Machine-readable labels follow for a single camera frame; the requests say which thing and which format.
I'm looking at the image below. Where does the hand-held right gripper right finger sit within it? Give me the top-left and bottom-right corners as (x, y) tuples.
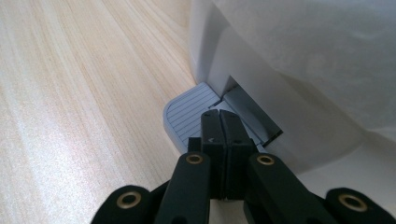
(219, 109), (260, 201)

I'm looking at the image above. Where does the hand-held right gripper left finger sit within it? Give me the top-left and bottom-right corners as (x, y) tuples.
(188, 109), (227, 201)

